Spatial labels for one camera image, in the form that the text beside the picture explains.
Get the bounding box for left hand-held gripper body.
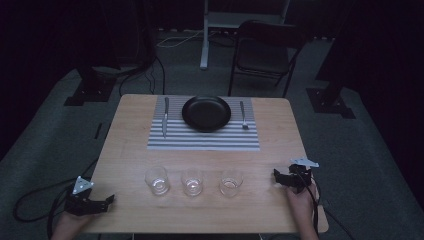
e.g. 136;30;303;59
64;175;107;217

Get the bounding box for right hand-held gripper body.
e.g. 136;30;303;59
282;157;320;194

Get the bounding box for person's left hand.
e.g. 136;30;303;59
57;210;98;232

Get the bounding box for person's right hand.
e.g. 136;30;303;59
285;178;322;222

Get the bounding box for clear drinking glass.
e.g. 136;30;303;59
144;165;171;197
218;169;244;198
180;168;205;198

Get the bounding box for silver fork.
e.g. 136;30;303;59
239;100;250;131

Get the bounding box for grey striped placemat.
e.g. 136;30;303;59
146;95;261;152

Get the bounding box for black round plate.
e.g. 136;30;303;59
181;95;232;133

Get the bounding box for silver table knife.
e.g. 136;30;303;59
161;96;170;140

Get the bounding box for black folding chair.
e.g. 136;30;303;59
227;19;306;99

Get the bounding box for white metal stand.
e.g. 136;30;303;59
199;0;292;71

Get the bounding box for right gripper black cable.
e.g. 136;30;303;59
294;168;356;240

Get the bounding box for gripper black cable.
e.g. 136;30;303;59
13;159;100;240
294;168;356;240

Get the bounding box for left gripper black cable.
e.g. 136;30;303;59
13;159;100;240

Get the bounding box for black stand with base plate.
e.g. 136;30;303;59
305;19;357;120
63;49;122;107

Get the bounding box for black floor cables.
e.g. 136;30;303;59
117;55;167;97

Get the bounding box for white floor cable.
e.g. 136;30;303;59
155;29;205;49

